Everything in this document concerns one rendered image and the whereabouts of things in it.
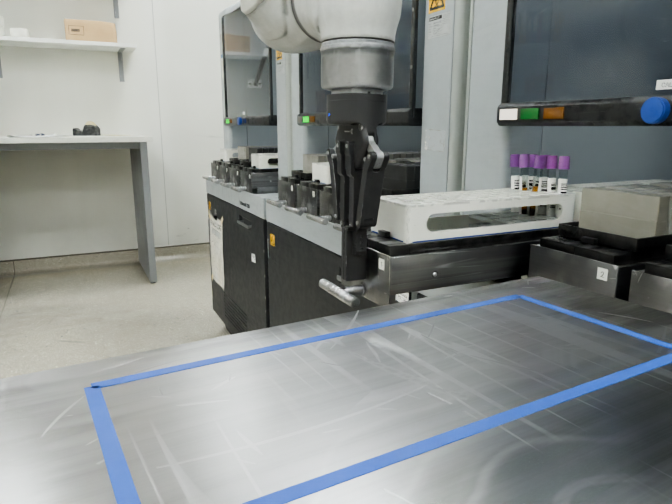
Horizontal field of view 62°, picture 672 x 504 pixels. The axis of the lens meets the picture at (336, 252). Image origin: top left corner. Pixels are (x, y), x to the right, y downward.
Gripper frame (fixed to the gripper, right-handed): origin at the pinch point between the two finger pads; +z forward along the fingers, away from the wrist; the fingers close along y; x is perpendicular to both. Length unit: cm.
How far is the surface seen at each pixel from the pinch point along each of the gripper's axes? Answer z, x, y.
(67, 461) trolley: -1, 34, -39
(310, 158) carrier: -8, -30, 86
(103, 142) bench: -8, 14, 288
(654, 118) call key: -17.5, -27.6, -20.4
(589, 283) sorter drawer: 1.9, -22.5, -18.3
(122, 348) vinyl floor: 79, 18, 185
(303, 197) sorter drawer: 2, -23, 73
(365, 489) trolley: -2, 23, -46
